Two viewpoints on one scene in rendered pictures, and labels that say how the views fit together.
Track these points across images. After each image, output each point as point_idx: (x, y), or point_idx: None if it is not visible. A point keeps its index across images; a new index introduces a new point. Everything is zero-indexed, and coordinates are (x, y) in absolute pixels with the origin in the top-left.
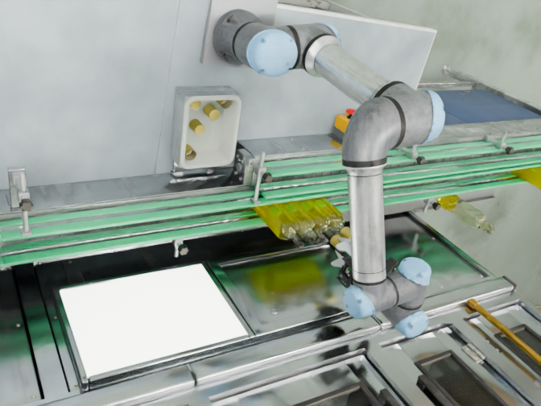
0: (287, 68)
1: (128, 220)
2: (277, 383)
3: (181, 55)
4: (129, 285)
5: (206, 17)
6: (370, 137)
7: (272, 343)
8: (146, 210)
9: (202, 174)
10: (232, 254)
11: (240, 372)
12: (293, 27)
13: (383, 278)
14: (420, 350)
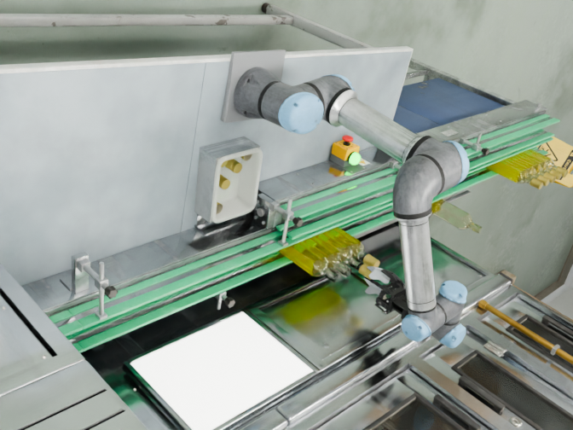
0: (315, 124)
1: (182, 285)
2: (350, 409)
3: (205, 117)
4: (189, 345)
5: (226, 79)
6: (420, 194)
7: (336, 374)
8: (192, 271)
9: (224, 223)
10: (266, 297)
11: (319, 405)
12: (315, 85)
13: (435, 305)
14: (452, 355)
